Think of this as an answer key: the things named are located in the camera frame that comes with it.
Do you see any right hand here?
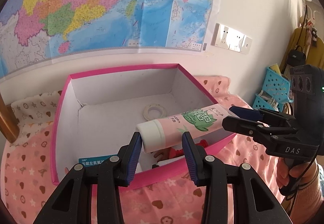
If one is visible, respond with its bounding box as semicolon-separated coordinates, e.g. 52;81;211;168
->
276;158;317;188

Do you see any white wall socket panel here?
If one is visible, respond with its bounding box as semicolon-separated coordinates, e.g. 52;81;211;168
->
211;23;252;54

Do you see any white hand cream tube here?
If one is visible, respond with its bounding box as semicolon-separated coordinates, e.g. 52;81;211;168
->
151;156;184;169

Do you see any white tape roll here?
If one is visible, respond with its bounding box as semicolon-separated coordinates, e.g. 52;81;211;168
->
143;104;167;121

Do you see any black hanging bag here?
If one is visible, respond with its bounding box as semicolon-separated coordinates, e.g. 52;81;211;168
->
287;45;306;67

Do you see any teal medicine box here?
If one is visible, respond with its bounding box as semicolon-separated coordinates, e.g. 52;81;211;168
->
77;154;116;167

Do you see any copper thermos tumbler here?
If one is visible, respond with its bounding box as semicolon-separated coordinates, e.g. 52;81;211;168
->
0;95;20;143

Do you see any yellow hanging coat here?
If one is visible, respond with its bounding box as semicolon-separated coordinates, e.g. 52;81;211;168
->
279;27;323;73

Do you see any right forearm pink sleeve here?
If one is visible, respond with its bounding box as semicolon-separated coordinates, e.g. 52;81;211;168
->
282;163;323;223

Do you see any blue perforated plastic basket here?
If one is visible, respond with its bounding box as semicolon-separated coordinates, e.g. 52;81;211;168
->
252;68;294;112

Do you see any pink aloe cream tube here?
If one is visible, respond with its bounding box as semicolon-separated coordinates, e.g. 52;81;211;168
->
136;104;236;153

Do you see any red shoehorn with hook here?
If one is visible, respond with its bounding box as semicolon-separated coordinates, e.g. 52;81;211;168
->
150;139;209;162

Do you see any colourful wall map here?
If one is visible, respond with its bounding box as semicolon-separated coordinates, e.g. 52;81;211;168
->
1;0;218;77

